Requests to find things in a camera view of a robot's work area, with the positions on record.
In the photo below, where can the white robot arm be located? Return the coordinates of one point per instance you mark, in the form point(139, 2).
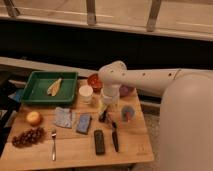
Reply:
point(116, 74)

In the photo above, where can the silver fork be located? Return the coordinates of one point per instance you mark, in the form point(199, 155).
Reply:
point(53, 134)

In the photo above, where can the purple bowl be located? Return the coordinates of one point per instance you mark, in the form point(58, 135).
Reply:
point(125, 90)

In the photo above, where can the yellow banana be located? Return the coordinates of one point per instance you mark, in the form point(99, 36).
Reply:
point(54, 88)

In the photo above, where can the red yellow apple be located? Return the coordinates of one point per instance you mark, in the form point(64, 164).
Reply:
point(34, 118)

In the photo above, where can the orange bowl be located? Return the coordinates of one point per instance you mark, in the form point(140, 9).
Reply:
point(94, 81)

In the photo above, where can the white paper cup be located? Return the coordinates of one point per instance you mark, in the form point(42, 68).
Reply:
point(86, 93)

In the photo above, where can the bunch of red grapes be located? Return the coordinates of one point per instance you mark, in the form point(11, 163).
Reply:
point(28, 138)

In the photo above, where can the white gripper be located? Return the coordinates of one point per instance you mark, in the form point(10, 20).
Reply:
point(109, 95)

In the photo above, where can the small blue bowl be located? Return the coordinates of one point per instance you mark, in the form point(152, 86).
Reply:
point(127, 113)

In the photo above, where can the blue sponge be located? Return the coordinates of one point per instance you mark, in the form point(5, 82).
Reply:
point(83, 124)

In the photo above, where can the black remote control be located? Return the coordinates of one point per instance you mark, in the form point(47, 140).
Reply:
point(99, 142)

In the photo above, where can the light blue cloth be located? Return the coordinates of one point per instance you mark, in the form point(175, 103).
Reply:
point(62, 117)

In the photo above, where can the green plastic tray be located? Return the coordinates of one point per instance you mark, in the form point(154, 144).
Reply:
point(35, 91)

